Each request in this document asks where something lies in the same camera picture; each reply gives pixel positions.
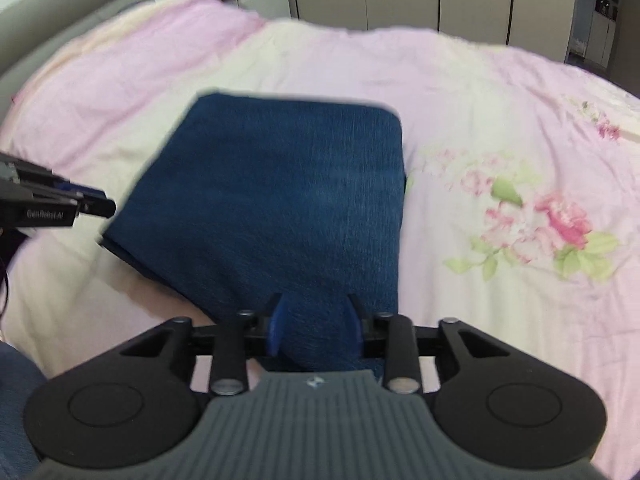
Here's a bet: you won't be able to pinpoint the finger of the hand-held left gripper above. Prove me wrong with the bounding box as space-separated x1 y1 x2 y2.
50 182 108 201
75 196 118 219

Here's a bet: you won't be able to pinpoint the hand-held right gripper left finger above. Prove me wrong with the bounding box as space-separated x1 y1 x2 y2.
120 292 292 396

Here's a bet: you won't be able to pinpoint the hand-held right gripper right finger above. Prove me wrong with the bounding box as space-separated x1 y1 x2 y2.
345 293 512 395

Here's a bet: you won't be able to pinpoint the dark blue pants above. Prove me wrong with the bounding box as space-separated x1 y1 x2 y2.
98 91 407 373

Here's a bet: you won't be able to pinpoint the grey padded bed headboard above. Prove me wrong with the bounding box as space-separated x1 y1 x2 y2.
0 0 152 107

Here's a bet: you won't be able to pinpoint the person's leg in jeans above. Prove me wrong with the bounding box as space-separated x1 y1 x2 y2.
0 342 49 480

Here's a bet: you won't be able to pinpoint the pink floral blanket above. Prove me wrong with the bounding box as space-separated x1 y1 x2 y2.
0 0 640 480

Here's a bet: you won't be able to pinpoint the dark shelf unit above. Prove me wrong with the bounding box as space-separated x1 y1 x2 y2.
565 0 625 72

